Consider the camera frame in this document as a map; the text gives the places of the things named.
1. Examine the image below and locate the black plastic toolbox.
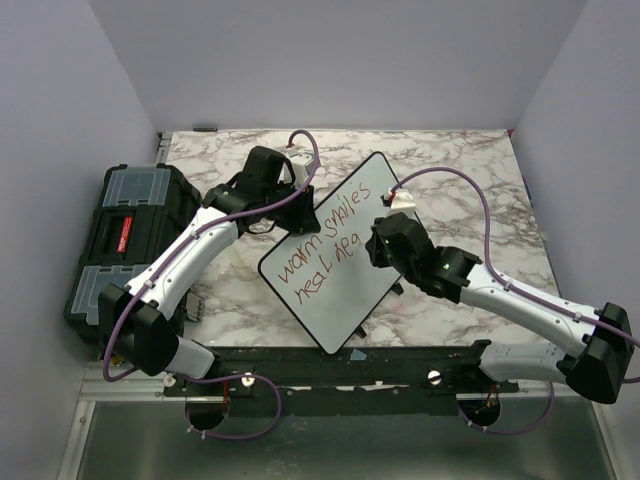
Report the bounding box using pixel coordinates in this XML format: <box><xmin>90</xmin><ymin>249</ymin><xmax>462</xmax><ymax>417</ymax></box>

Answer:
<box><xmin>63</xmin><ymin>164</ymin><xmax>201</xmax><ymax>345</ymax></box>

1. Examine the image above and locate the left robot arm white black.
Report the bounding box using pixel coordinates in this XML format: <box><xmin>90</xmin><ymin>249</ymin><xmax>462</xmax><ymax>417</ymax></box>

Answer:
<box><xmin>98</xmin><ymin>145</ymin><xmax>320</xmax><ymax>395</ymax></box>

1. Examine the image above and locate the aluminium frame rail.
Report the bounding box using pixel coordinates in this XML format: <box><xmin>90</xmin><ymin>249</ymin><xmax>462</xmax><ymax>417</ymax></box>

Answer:
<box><xmin>54</xmin><ymin>362</ymin><xmax>171</xmax><ymax>480</ymax></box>

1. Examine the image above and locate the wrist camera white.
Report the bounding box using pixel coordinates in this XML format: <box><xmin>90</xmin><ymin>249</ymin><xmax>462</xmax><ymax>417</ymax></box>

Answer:
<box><xmin>381</xmin><ymin>189</ymin><xmax>416</xmax><ymax>218</ymax></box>
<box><xmin>282</xmin><ymin>144</ymin><xmax>317</xmax><ymax>188</ymax></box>

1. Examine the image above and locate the black front mounting rail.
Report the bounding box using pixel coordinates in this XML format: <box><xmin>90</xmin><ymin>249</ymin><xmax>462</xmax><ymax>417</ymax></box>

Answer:
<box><xmin>164</xmin><ymin>340</ymin><xmax>518</xmax><ymax>417</ymax></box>

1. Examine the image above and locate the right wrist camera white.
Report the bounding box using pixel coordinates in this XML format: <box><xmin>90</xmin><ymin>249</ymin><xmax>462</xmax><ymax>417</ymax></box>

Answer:
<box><xmin>381</xmin><ymin>189</ymin><xmax>416</xmax><ymax>218</ymax></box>

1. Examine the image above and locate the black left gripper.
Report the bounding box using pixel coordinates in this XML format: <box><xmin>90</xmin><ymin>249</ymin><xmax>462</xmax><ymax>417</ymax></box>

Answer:
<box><xmin>262</xmin><ymin>179</ymin><xmax>320</xmax><ymax>234</ymax></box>

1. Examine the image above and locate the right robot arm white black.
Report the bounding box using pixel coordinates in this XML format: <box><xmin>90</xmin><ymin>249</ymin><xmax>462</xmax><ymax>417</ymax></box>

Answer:
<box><xmin>365</xmin><ymin>213</ymin><xmax>634</xmax><ymax>404</ymax></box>

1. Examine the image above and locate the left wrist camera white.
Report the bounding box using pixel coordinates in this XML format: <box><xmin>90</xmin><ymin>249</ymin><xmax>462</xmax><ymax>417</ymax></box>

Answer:
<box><xmin>282</xmin><ymin>144</ymin><xmax>317</xmax><ymax>188</ymax></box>

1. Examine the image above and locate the white whiteboard black frame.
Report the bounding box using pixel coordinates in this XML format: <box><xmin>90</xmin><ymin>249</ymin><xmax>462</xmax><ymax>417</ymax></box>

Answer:
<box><xmin>258</xmin><ymin>152</ymin><xmax>400</xmax><ymax>354</ymax></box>

